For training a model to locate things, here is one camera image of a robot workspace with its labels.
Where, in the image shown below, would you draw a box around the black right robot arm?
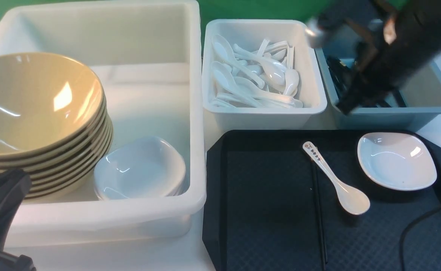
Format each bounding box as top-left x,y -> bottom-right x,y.
305,0 -> 441,115

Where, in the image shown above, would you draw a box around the grey chopstick bin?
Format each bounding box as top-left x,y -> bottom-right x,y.
315,26 -> 441,132

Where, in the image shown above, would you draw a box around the stack of tan bowls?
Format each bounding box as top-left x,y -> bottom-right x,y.
0,98 -> 114,200

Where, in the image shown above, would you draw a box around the pile of white spoons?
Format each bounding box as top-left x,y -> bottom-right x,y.
207,34 -> 304,109

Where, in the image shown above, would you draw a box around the black chopstick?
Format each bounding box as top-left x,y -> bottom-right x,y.
310,159 -> 327,271

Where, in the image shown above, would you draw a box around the bundle of black chopsticks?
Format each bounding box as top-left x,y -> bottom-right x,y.
327,56 -> 408,108

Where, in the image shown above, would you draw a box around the tan noodle bowl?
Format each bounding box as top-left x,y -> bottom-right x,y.
0,52 -> 104,158

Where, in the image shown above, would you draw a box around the large white plastic tub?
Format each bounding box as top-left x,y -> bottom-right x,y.
0,0 -> 206,248

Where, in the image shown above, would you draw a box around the stacked white dishes in tub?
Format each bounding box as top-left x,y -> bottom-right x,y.
94,137 -> 187,201

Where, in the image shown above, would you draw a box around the black cable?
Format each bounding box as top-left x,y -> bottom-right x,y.
399,196 -> 441,271

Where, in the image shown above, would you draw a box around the white spoon bin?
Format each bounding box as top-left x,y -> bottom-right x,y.
202,19 -> 327,134

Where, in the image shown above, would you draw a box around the black serving tray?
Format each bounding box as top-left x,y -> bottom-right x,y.
202,130 -> 441,271

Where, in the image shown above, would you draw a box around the white dish tray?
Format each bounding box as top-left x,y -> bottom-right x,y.
357,132 -> 438,192

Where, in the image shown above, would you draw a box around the white ceramic soup spoon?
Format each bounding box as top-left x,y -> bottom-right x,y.
302,141 -> 371,215

